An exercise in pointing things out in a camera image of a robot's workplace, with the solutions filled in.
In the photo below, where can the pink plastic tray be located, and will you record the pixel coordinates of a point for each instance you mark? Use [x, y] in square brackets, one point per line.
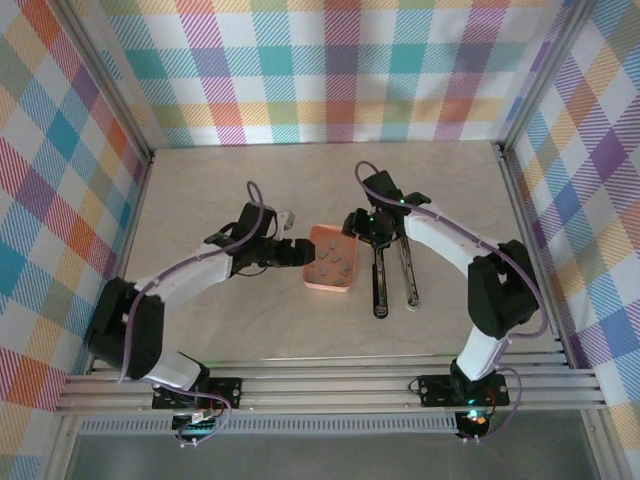
[347, 250]

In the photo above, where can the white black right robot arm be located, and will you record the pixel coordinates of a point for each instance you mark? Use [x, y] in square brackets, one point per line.
[440, 240]

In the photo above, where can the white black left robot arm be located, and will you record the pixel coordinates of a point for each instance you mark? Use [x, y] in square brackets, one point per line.
[210, 270]

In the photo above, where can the wide aluminium extrusion beam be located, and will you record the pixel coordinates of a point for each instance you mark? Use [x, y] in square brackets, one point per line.
[325, 385]

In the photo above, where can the small circuit board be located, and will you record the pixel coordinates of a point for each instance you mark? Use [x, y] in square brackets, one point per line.
[197, 425]
[472, 419]

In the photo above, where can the aluminium table edge rail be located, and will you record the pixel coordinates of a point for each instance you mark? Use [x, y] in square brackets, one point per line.
[143, 182]
[510, 175]

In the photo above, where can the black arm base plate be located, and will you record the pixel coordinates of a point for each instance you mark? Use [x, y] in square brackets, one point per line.
[435, 392]
[225, 395]

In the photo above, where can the aluminium frame post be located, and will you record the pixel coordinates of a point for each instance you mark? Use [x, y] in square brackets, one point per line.
[545, 75]
[107, 80]

